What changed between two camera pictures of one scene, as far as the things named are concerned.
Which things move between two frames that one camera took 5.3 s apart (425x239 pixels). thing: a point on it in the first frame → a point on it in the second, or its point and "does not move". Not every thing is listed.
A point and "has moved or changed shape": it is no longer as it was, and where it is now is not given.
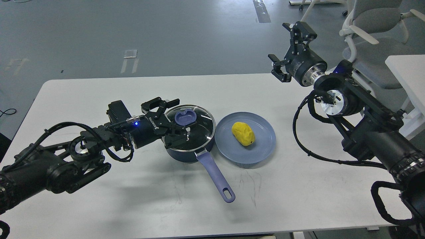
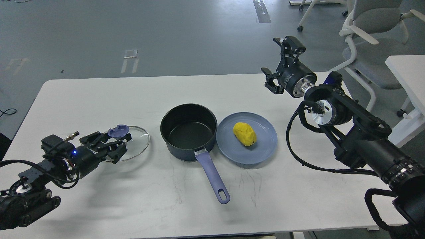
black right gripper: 301,62 → 294,76
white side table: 409,70 does not move
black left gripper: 148,128 → 86,159
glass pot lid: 201,122 has moved or changed shape
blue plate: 230,148 does not move
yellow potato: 243,133 does not move
